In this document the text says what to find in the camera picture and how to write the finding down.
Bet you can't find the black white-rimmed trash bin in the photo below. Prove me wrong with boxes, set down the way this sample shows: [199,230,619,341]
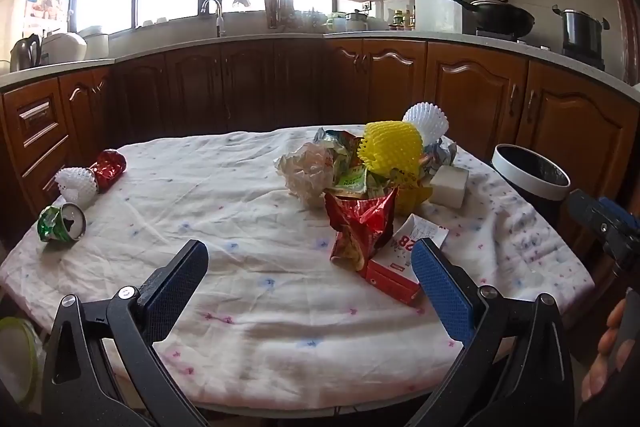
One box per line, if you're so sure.
[491,144,572,233]

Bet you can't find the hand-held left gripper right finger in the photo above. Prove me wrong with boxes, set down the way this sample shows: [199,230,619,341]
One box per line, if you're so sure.
[407,237,576,427]

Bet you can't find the wooden lower cabinets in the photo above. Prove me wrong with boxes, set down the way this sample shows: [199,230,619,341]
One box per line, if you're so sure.
[0,38,640,258]

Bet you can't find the green rimmed bowl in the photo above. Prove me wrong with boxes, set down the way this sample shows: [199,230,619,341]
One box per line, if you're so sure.
[0,317,41,408]

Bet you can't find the white plastic container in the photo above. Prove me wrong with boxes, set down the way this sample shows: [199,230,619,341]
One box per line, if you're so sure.
[82,26,110,59]

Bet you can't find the chrome kitchen faucet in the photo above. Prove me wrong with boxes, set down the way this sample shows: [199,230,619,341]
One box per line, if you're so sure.
[201,0,226,38]

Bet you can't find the yellow snack packet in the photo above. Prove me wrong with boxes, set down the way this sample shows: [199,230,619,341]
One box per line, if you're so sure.
[390,169,434,215]

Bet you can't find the crumpled white tissue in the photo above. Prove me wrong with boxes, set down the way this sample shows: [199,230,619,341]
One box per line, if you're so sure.
[275,142,336,208]

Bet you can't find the white foam block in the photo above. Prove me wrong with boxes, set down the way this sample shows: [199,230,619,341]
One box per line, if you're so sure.
[429,165,470,209]

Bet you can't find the group of condiment bottles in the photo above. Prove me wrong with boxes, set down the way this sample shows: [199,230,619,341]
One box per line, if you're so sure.
[390,6,417,31]

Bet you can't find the small lidded pot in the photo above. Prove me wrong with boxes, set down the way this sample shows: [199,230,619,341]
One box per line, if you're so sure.
[345,9,371,32]

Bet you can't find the green snack packet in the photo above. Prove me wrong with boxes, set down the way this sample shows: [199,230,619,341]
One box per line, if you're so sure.
[327,159,388,200]

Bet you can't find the red and white box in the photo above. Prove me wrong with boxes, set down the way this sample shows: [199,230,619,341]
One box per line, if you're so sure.
[366,227,426,306]

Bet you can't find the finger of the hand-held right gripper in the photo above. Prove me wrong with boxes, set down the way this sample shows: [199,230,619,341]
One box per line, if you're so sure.
[567,189,640,270]

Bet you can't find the red foil wrapper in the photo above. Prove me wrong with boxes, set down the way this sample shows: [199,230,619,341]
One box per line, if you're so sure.
[89,149,128,194]

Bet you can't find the black wok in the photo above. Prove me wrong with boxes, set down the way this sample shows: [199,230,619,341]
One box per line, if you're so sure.
[435,0,536,40]

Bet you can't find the steel electric kettle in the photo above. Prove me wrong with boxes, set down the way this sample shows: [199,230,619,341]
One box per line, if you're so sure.
[10,33,42,72]

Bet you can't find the crushed green can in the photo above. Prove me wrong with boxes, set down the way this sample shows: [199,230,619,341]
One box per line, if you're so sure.
[37,203,87,244]

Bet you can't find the yellow foam fruit net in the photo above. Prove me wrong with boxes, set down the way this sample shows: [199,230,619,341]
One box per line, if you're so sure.
[359,121,425,172]

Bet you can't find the small white foam fruit net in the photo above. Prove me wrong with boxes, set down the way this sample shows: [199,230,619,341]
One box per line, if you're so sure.
[55,167,98,208]

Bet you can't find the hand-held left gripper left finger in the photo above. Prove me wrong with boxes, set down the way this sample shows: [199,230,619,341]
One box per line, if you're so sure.
[41,239,210,427]

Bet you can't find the crumpled silver foil wrapper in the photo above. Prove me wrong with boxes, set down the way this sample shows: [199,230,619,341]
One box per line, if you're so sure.
[422,139,458,168]

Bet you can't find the person's right hand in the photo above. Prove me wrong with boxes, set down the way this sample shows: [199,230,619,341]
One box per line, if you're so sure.
[581,297,628,404]

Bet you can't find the red snack bag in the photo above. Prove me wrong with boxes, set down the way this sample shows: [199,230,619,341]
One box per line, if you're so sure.
[324,187,399,279]

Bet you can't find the steel stock pot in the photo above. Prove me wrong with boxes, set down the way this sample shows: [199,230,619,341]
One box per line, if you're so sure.
[552,4,611,58]

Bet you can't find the knife block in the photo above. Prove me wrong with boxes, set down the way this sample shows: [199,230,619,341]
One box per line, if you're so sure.
[263,0,296,29]

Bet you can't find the white dotted tablecloth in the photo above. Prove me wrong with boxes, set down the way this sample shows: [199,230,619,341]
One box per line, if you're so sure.
[0,124,596,413]

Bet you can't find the white rice cooker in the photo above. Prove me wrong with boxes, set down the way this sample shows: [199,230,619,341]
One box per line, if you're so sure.
[40,32,87,64]

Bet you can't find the large white foam fruit net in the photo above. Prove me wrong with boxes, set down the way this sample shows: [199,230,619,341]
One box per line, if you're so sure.
[402,103,449,145]

